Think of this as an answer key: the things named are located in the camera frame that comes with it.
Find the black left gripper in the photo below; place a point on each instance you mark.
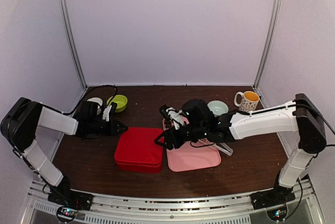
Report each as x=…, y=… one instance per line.
x=113, y=131

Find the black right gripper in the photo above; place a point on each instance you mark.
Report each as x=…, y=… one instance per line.
x=177, y=143

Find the red tin lid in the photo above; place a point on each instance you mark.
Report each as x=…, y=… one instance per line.
x=137, y=145

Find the red tin box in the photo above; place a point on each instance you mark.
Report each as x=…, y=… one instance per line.
x=140, y=168

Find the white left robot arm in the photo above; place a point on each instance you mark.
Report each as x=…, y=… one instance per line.
x=23, y=122

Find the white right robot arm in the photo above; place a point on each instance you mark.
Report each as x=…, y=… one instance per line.
x=299, y=115

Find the green plastic bowl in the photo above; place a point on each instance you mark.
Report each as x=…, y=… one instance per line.
x=120, y=100

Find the white ceramic bowl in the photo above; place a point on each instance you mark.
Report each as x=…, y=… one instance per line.
x=98, y=101

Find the pink plastic tray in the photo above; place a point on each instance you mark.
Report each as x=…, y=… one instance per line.
x=193, y=156

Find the light blue ceramic bowl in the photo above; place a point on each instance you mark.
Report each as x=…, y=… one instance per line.
x=218, y=107

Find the white floral mug yellow inside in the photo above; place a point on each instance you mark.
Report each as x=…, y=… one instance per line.
x=246, y=101

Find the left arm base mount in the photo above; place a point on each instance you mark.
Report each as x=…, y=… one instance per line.
x=76, y=200

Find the aluminium front rail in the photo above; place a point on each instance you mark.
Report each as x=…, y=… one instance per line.
x=236, y=208

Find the aluminium frame post left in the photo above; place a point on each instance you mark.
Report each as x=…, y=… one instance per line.
x=71, y=43

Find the aluminium frame post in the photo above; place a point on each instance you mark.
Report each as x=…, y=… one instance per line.
x=268, y=41
x=71, y=43

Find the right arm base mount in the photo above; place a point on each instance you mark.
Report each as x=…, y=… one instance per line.
x=267, y=199

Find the aluminium frame post right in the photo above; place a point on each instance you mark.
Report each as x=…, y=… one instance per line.
x=268, y=41

